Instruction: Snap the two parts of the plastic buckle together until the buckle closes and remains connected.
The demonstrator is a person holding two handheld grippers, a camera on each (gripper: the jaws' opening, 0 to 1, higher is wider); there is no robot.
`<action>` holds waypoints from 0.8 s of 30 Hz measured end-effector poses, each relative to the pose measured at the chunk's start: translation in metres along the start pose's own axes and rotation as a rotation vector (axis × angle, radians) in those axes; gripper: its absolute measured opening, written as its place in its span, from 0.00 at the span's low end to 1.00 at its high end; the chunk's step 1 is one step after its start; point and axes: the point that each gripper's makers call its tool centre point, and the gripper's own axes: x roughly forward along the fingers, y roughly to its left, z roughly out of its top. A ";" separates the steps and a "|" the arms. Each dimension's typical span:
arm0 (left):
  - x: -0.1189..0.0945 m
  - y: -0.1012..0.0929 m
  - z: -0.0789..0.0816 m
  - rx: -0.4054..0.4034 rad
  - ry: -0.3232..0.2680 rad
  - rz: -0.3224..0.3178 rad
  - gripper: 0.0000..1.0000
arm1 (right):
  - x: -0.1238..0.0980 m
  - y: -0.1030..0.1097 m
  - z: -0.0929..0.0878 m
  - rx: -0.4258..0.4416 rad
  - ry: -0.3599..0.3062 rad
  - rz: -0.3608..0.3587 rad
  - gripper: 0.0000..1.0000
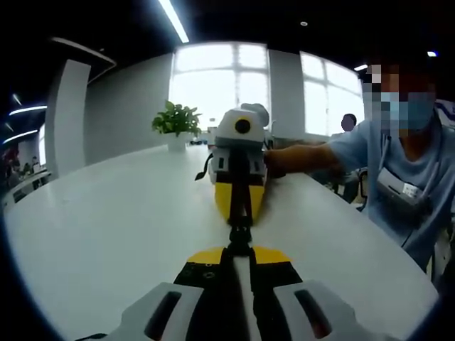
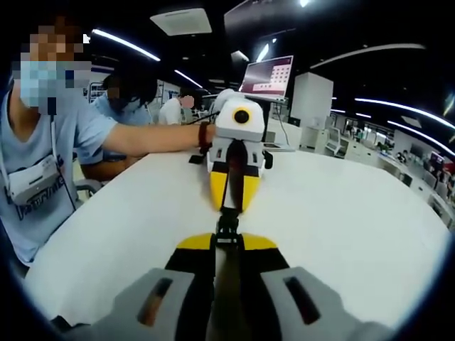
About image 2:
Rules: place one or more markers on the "white chest device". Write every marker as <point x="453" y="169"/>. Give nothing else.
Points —
<point x="32" y="181"/>

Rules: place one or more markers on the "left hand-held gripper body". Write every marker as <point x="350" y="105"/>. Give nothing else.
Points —
<point x="241" y="128"/>

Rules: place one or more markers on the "open laptop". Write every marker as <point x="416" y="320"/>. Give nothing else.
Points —
<point x="270" y="76"/>

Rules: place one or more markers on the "person in light blue shirt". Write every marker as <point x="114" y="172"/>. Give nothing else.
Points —
<point x="64" y="149"/>

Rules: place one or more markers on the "ceiling light strip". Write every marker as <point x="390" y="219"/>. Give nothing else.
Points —
<point x="419" y="136"/>
<point x="188" y="79"/>
<point x="124" y="43"/>
<point x="401" y="108"/>

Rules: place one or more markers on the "grey office chair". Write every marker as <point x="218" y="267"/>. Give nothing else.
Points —
<point x="87" y="186"/>

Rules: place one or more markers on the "white ceiling air vent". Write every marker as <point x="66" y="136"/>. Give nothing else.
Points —
<point x="181" y="21"/>

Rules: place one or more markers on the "row of office desks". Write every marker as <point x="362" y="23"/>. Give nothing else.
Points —
<point x="409" y="170"/>

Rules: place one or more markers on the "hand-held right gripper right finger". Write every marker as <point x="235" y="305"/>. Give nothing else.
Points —
<point x="295" y="302"/>

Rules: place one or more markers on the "small black flat object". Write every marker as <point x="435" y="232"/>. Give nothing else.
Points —
<point x="196" y="159"/>

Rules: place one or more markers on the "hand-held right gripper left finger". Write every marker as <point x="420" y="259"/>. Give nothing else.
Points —
<point x="163" y="302"/>

